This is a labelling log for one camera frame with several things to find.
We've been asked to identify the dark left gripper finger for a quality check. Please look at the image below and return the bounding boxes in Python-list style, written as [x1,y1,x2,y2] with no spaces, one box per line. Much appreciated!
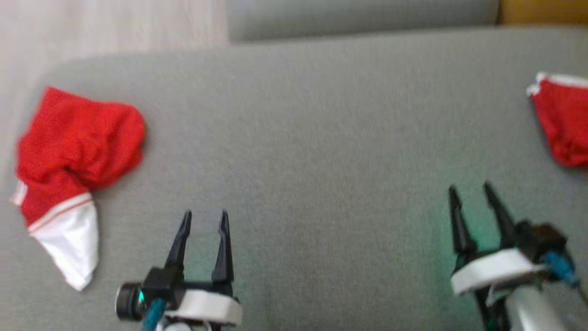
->
[211,210,235,284]
[164,210,192,277]

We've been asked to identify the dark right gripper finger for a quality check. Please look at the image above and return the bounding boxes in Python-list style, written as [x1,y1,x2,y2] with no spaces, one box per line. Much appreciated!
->
[447,185,478,257]
[482,181,520,250]

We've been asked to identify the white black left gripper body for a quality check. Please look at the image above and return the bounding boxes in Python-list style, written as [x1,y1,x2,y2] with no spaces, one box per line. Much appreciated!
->
[164,280,244,328]

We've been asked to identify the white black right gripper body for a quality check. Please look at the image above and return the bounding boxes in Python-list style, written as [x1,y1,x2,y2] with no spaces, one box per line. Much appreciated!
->
[450,247,551,296]

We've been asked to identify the red white-panelled sports garment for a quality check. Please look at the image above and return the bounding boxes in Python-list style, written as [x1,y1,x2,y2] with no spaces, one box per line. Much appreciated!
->
[10,86,147,292]

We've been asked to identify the red garment with white trim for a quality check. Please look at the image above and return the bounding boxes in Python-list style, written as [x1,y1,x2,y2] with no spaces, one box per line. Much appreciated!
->
[526,72,588,169]

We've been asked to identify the grey fabric sofa seat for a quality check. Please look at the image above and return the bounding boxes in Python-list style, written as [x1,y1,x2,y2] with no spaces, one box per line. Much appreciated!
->
[0,26,588,331]

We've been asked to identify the grey fabric sofa backrest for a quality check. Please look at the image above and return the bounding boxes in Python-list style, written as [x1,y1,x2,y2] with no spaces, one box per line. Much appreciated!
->
[227,0,502,45]

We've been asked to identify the blue left camera cable plug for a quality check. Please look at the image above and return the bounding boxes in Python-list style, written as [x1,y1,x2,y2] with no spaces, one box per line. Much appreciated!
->
[141,297,167,331]

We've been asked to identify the blue camera cable plug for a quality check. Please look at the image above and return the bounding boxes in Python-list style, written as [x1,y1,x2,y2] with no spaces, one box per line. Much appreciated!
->
[141,297,167,331]
[543,251,581,288]

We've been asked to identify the blue right camera cable plug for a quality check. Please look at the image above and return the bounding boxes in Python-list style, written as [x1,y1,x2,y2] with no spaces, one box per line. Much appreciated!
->
[543,251,581,288]

